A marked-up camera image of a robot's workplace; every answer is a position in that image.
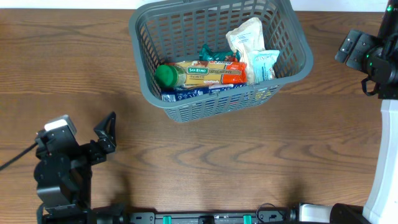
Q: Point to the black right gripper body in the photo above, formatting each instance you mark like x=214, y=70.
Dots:
x=354, y=50

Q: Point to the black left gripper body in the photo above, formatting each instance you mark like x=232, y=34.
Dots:
x=90, y=152

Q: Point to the blue tissue pack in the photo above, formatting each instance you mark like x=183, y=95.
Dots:
x=186, y=93

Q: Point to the green lid jar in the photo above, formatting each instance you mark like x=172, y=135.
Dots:
x=170, y=76

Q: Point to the light blue tissue packet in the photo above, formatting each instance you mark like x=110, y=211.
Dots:
x=263, y=64

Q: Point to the cream plastic food bag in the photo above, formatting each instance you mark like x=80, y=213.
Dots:
x=245, y=39

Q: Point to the San Remo spaghetti packet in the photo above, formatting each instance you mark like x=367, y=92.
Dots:
x=205, y=73

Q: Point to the green Nescafe coffee bag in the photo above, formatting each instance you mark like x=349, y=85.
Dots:
x=207, y=54

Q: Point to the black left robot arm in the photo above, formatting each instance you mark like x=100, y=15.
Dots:
x=64, y=173

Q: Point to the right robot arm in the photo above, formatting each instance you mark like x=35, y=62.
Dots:
x=376, y=56

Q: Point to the grey plastic basket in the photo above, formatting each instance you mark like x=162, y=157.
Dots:
x=197, y=59

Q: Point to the black mounting rail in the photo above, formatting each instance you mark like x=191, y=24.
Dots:
x=262, y=217

